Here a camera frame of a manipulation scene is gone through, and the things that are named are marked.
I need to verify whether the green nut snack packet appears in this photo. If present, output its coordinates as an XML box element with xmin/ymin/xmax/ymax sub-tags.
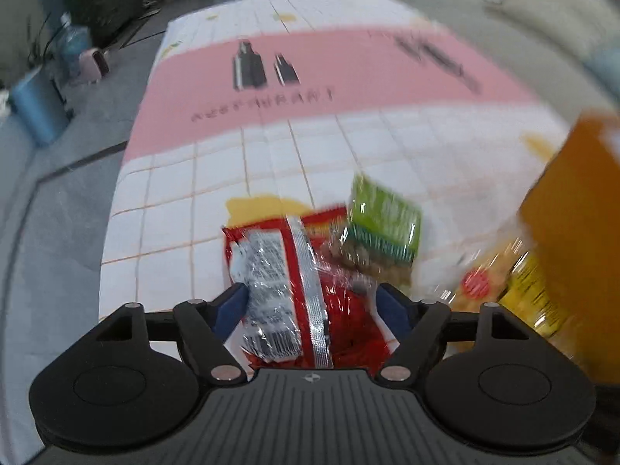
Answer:
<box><xmin>329</xmin><ymin>173</ymin><xmax>422</xmax><ymax>292</ymax></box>

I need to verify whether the red snack bag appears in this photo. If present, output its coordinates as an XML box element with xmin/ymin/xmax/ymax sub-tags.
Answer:
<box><xmin>223</xmin><ymin>205</ymin><xmax>393</xmax><ymax>375</ymax></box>

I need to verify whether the yellow waffle packet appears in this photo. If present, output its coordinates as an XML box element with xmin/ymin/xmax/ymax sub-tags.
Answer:
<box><xmin>425</xmin><ymin>236</ymin><xmax>534</xmax><ymax>316</ymax></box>

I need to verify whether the orange cardboard box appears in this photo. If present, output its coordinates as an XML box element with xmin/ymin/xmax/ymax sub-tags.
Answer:
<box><xmin>503</xmin><ymin>112</ymin><xmax>619</xmax><ymax>385</ymax></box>

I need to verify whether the pink white checkered tablecloth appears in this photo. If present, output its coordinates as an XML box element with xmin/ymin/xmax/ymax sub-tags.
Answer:
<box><xmin>0</xmin><ymin>0</ymin><xmax>582</xmax><ymax>465</ymax></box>

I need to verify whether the pink space heater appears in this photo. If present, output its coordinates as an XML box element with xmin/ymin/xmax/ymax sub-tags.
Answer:
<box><xmin>79</xmin><ymin>47</ymin><xmax>110</xmax><ymax>83</ymax></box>

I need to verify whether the blue metal trash bin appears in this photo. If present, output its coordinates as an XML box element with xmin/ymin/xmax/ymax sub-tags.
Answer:
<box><xmin>9</xmin><ymin>66</ymin><xmax>71</xmax><ymax>147</ymax></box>

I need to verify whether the water jug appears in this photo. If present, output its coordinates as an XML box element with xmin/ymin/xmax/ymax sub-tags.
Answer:
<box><xmin>56</xmin><ymin>12</ymin><xmax>93</xmax><ymax>79</ymax></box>

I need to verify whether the beige sofa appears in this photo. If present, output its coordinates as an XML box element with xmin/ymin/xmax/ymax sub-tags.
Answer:
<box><xmin>400</xmin><ymin>0</ymin><xmax>619</xmax><ymax>123</ymax></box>

